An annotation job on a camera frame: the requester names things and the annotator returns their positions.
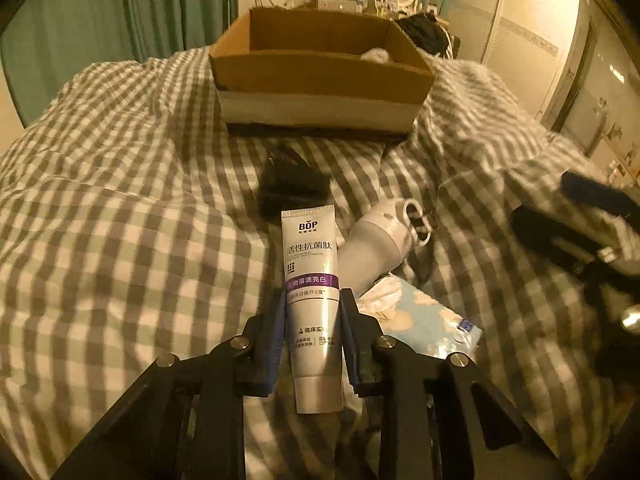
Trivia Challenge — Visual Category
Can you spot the black bundled object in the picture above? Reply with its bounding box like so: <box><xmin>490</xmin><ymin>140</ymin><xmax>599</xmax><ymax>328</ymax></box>
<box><xmin>257</xmin><ymin>144</ymin><xmax>331</xmax><ymax>217</ymax></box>

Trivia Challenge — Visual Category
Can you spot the white wardrobe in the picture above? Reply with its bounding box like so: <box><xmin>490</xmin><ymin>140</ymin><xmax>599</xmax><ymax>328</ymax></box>
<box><xmin>434</xmin><ymin>0</ymin><xmax>640</xmax><ymax>161</ymax></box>

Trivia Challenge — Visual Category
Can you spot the cardboard box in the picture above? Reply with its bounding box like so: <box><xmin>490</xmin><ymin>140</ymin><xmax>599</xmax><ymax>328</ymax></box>
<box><xmin>208</xmin><ymin>7</ymin><xmax>437</xmax><ymax>137</ymax></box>

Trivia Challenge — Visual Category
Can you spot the grey white checked blanket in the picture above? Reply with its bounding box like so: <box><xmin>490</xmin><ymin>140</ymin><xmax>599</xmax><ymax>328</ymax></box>
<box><xmin>0</xmin><ymin>46</ymin><xmax>632</xmax><ymax>480</ymax></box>

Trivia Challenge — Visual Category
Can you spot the blue patterned tissue pack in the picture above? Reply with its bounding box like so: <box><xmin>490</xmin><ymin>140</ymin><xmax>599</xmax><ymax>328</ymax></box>
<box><xmin>357</xmin><ymin>272</ymin><xmax>484</xmax><ymax>361</ymax></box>

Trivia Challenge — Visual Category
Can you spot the white toothpaste tube purple band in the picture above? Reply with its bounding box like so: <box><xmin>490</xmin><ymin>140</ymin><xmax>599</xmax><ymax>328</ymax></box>
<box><xmin>280</xmin><ymin>204</ymin><xmax>346</xmax><ymax>415</ymax></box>

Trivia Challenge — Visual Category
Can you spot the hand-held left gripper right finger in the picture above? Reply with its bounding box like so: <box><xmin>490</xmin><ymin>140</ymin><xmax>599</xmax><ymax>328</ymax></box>
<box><xmin>340</xmin><ymin>287</ymin><xmax>572</xmax><ymax>480</ymax></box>

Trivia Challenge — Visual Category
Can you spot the grey-white bottle with loop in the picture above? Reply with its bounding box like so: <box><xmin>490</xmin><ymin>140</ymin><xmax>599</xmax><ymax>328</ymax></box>
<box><xmin>337</xmin><ymin>198</ymin><xmax>434</xmax><ymax>297</ymax></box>

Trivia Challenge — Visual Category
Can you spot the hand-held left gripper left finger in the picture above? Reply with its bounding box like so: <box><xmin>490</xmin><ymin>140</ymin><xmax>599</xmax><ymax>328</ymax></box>
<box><xmin>50</xmin><ymin>289</ymin><xmax>290</xmax><ymax>480</ymax></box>

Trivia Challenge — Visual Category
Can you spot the green curtain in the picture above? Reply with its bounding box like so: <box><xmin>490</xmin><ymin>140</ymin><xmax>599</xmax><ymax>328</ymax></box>
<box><xmin>0</xmin><ymin>0</ymin><xmax>239</xmax><ymax>128</ymax></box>

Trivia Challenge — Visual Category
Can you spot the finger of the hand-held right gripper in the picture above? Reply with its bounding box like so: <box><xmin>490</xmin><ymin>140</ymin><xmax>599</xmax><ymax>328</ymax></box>
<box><xmin>511</xmin><ymin>204</ymin><xmax>628</xmax><ymax>281</ymax></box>
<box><xmin>560</xmin><ymin>170</ymin><xmax>636</xmax><ymax>220</ymax></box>

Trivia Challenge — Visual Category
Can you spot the black bag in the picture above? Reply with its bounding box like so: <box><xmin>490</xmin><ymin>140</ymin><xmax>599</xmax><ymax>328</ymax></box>
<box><xmin>398</xmin><ymin>12</ymin><xmax>455</xmax><ymax>59</ymax></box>

